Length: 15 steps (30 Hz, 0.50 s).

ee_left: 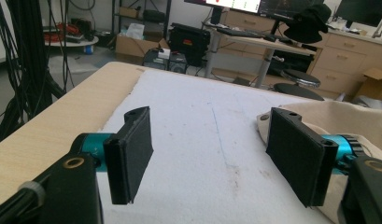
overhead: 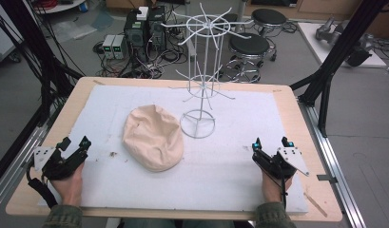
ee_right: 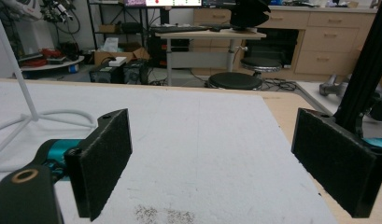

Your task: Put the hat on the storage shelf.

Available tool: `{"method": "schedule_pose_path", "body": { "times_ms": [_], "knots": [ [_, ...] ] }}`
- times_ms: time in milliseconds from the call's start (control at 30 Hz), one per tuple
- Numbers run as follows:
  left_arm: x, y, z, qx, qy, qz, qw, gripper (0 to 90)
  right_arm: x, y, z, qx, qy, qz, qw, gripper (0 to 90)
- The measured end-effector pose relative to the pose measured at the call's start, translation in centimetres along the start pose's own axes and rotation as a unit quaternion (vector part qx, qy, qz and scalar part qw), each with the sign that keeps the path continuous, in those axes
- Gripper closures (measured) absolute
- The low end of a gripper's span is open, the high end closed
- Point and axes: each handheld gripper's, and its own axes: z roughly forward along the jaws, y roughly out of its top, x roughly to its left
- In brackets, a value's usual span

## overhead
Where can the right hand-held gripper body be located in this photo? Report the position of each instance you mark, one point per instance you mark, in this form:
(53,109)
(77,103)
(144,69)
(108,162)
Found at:
(279,164)

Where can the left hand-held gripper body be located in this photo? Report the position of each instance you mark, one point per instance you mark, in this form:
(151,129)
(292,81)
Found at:
(55,166)

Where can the beige cloth hat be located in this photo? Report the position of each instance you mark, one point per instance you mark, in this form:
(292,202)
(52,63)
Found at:
(154,137)

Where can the person's left hand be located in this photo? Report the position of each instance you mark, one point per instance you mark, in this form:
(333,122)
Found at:
(69,186)

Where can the person's right hand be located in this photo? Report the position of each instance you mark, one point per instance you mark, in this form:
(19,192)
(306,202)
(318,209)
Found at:
(271,188)

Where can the white foam mat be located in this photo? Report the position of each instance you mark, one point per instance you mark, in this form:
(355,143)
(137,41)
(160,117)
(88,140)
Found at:
(227,171)

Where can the grey tape strip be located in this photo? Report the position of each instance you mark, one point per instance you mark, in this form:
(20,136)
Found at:
(326,178)

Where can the thin wooden stick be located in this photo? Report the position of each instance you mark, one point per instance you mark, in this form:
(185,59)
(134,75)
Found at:
(315,204)

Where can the grey power supply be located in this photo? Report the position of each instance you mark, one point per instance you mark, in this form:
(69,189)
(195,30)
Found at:
(120,47)
(107,47)

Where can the black round stool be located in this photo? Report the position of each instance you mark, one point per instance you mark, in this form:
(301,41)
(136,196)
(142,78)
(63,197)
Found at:
(268,16)
(249,44)

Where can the white platform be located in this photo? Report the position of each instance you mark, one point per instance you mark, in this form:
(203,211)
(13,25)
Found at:
(312,41)

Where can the grey equipment case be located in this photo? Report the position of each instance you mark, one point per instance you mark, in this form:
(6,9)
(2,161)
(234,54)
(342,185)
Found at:
(3,44)

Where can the grey robot part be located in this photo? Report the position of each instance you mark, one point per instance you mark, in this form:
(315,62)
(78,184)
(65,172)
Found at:
(328,30)

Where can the black computer tower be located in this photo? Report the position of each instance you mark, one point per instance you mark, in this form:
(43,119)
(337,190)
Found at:
(135,34)
(157,28)

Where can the round white table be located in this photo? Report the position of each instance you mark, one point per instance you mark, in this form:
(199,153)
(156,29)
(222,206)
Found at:
(60,7)

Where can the white box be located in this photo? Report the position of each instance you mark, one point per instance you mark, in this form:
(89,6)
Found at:
(142,13)

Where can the aluminium rail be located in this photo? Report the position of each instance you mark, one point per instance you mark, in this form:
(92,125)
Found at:
(14,164)
(338,171)

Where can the black frame strut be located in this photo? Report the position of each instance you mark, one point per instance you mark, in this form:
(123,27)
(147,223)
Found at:
(338,53)
(40,60)

